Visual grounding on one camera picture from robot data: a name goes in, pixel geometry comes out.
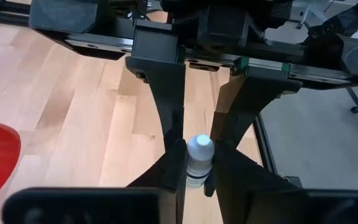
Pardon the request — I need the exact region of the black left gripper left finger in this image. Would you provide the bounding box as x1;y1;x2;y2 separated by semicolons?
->
1;139;188;224

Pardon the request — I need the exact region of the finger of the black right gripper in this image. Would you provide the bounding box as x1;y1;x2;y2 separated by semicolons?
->
125;57;186;150
211;76;303;147

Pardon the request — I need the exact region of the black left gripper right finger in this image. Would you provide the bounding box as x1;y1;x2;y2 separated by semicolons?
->
204;141;358;224

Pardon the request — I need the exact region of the small white-capped dropper bottle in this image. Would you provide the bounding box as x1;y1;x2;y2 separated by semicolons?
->
185;134;216;190

